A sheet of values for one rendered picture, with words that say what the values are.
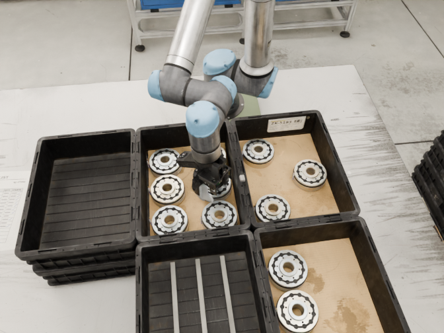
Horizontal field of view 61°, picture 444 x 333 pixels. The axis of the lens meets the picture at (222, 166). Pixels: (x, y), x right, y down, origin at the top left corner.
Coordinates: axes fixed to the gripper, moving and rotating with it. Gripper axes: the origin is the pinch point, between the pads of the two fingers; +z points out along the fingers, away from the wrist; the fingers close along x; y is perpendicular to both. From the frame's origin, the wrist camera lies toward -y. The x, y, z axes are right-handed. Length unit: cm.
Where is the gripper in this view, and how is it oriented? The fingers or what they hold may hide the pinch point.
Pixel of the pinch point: (207, 191)
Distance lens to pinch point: 113.4
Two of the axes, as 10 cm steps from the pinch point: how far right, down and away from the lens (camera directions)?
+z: 0.5, 5.9, 8.0
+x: 6.1, -6.5, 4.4
